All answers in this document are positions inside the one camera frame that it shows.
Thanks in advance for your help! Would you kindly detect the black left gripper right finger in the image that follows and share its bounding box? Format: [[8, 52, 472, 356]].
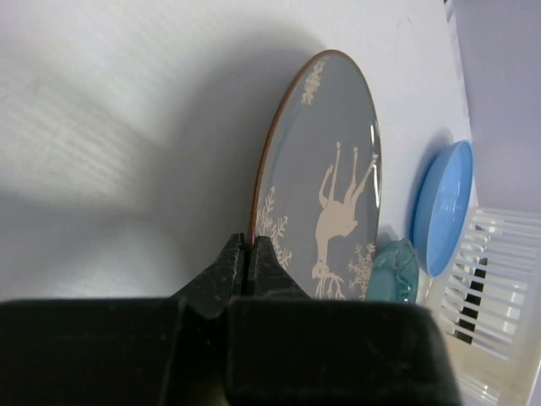
[[225, 237, 462, 405]]

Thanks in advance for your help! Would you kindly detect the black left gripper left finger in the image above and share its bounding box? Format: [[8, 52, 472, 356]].
[[1, 233, 246, 405]]

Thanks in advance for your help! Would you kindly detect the grey reindeer plate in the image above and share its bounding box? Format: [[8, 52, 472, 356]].
[[249, 50, 382, 299]]

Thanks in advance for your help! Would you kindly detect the white plastic dish bin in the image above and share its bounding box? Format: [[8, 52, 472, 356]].
[[424, 207, 540, 405]]

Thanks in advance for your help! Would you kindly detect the teal scalloped plate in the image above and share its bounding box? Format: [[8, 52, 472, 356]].
[[365, 239, 419, 305]]

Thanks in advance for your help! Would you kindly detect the light blue round plate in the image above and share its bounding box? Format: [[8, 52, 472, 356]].
[[413, 140, 473, 278]]

